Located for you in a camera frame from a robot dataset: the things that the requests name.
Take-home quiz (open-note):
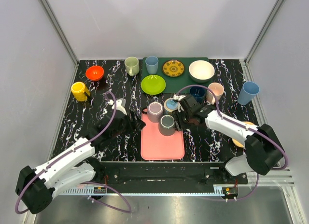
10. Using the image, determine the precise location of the navy blue mug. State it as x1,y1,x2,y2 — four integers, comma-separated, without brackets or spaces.
189,86,206,104

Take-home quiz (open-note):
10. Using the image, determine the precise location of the grey mug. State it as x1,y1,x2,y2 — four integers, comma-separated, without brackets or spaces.
159,115,175,136

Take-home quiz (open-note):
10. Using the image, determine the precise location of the pink mug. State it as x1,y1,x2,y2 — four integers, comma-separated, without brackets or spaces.
206,83,225,105

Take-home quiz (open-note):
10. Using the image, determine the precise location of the light green mug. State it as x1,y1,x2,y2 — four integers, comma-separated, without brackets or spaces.
125,56,140,76

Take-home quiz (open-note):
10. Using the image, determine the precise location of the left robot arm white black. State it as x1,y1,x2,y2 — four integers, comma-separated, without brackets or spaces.
15,111,146,214

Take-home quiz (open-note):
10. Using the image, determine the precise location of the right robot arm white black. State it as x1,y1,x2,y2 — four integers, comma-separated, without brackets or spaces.
172,95,285,184

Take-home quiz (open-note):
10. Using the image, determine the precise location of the light blue mug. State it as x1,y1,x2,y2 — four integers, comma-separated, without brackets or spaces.
164,98,179,115

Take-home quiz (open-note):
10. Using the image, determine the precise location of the purple mug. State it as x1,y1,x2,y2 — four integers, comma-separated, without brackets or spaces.
147,102,164,123

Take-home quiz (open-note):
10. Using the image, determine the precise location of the yellow mug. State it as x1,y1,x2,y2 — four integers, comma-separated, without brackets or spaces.
70,82,90,102

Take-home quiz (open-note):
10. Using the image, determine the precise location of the pink tray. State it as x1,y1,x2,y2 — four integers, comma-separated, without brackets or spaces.
141,114,185,160

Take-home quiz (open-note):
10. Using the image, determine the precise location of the white bowl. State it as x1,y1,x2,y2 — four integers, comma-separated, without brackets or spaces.
189,60,215,83

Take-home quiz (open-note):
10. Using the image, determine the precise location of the dark green mat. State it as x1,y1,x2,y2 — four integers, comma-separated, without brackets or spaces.
141,57,212,93

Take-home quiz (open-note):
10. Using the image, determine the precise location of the yellow patterned plate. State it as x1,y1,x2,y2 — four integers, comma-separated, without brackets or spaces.
162,59,185,77

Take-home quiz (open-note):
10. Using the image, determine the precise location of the lime green plate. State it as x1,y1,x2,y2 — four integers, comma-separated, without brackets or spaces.
141,75,166,95

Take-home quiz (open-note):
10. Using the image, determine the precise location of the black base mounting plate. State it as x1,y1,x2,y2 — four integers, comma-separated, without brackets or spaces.
90,160,248,185

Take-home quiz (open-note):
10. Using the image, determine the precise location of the yellow orange bowl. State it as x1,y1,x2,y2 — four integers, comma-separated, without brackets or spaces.
232,121,254,148

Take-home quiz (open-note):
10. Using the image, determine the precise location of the red bowl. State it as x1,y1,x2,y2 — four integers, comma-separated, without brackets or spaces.
85,66,104,81

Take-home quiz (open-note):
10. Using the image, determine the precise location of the blue cup on mat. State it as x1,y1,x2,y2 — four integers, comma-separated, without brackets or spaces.
145,56,159,75

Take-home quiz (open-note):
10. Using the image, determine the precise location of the blue cup at right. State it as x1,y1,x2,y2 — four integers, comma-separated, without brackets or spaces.
238,82,260,105

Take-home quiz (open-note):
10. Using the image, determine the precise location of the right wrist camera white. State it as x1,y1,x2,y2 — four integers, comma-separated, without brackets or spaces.
173,95,186,102

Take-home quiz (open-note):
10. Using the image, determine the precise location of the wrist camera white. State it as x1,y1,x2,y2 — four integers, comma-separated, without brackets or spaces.
173,95,186,102
107,98,127,115

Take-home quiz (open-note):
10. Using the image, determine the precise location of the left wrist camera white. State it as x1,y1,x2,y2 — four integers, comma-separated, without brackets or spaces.
107,98,127,115

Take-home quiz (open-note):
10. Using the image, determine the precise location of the front aluminium rail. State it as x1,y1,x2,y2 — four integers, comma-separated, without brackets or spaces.
61,184,238,196

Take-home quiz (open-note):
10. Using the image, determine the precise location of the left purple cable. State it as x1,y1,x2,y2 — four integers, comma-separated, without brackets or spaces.
14,91,132,214

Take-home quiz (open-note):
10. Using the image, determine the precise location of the right aluminium frame post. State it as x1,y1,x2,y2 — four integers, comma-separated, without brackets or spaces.
244,0,285,64

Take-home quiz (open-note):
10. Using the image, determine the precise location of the aluminium frame post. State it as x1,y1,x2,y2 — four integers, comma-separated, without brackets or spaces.
244,0,285,64
39,0,79,66

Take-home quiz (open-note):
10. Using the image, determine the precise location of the left aluminium frame post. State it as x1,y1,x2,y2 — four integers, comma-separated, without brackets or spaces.
39,0,79,66

